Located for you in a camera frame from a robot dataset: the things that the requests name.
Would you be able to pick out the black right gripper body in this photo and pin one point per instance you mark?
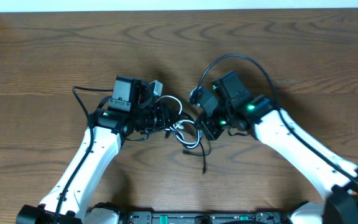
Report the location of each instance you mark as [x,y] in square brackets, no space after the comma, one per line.
[214,124]

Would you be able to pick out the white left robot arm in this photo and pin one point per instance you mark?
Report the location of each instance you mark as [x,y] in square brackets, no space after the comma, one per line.
[132,105]

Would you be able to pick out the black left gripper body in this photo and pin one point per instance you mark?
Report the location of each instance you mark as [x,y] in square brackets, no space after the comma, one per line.
[160,115]

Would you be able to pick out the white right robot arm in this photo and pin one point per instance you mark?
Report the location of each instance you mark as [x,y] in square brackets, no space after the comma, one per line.
[335,178]

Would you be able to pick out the black mounting rail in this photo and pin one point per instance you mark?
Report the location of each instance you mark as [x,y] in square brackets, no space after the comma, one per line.
[204,217]

